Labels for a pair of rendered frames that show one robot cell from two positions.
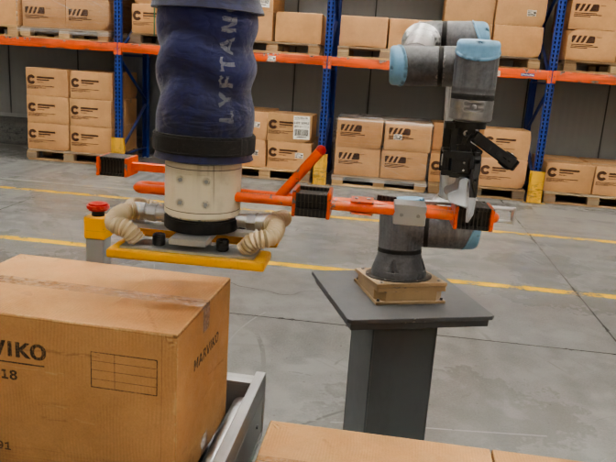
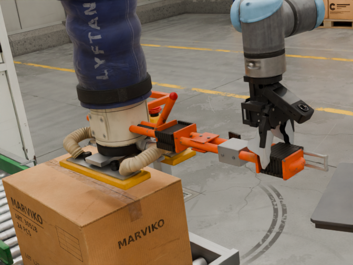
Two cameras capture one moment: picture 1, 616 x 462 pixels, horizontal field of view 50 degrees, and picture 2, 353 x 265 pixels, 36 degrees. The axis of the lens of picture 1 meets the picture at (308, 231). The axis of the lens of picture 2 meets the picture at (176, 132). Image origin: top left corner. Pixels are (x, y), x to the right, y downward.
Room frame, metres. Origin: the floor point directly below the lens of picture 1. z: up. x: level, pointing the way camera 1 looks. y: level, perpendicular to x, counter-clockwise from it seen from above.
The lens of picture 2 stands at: (0.44, -0.98, 1.71)
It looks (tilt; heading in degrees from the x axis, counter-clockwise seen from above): 19 degrees down; 44
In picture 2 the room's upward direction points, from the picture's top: 8 degrees counter-clockwise
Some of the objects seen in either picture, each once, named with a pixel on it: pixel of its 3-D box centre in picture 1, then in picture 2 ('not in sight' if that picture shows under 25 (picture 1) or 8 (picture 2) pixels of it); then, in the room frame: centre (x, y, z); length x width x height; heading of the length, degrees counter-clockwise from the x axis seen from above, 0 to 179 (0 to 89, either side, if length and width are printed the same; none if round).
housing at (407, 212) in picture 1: (409, 212); (236, 152); (1.44, -0.22, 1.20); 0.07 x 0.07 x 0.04; 85
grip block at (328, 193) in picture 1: (313, 201); (176, 135); (1.46, -0.01, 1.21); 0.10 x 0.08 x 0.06; 175
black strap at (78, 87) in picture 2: (204, 140); (115, 86); (1.48, 0.24, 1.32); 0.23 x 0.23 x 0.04
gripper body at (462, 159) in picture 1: (462, 149); (265, 100); (1.44, -0.32, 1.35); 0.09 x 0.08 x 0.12; 84
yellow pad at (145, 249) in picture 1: (190, 247); (101, 164); (1.39, 0.25, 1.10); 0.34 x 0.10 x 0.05; 85
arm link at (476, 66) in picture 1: (476, 69); (263, 25); (1.44, -0.33, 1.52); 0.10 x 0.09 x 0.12; 170
